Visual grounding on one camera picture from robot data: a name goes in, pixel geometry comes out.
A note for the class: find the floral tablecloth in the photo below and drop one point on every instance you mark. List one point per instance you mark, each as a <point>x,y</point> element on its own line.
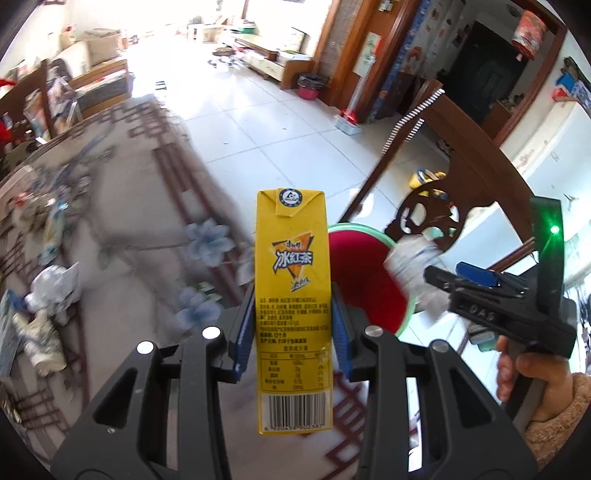
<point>138,207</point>

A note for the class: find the carved wooden chair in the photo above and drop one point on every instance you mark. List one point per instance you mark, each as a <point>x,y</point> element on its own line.
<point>471,152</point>

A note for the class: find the person's right forearm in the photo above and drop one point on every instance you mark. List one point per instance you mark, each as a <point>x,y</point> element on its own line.
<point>568,429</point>

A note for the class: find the red wastebasket with black liner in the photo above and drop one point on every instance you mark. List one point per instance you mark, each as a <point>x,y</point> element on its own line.
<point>310,86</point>

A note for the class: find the wooden chair with magazines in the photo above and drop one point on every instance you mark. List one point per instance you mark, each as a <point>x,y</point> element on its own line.
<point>32,106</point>

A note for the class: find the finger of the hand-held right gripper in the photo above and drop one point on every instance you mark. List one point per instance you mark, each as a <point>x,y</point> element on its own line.
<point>478,273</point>
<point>443,279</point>

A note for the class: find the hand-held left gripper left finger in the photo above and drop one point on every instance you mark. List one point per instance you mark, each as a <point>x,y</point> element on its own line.
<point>242,333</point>

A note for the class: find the clear plastic bottle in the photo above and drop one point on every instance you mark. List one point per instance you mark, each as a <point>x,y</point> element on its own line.
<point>411,263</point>

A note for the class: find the blue flat box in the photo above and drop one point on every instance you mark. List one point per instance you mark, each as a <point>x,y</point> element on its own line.
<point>9,332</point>

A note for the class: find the red bin with green rim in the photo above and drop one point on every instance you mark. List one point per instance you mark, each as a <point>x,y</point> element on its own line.
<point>360,272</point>

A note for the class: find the red lantern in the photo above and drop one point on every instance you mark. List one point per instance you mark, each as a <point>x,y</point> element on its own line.
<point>530,33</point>

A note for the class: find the wooden tv cabinet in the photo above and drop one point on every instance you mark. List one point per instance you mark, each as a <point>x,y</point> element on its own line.
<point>272,57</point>

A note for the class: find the wooden sofa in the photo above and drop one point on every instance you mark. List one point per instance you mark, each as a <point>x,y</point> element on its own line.
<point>97,74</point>

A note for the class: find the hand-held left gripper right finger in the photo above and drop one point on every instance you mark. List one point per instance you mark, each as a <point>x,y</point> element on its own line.
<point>342,337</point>

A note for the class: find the crumpled white paper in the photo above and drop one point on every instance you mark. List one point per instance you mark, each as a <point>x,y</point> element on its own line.
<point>53,286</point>

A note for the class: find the yellow floor toy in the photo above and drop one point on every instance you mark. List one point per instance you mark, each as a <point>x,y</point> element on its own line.
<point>425,179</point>

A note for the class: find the yellow drink carton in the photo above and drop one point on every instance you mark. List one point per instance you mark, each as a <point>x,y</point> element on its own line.
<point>293,300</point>

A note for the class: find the person's right hand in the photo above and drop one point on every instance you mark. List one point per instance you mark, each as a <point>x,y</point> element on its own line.
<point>556,378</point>

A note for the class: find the blue white snack packet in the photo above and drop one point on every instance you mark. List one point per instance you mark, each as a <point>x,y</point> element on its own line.
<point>51,235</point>

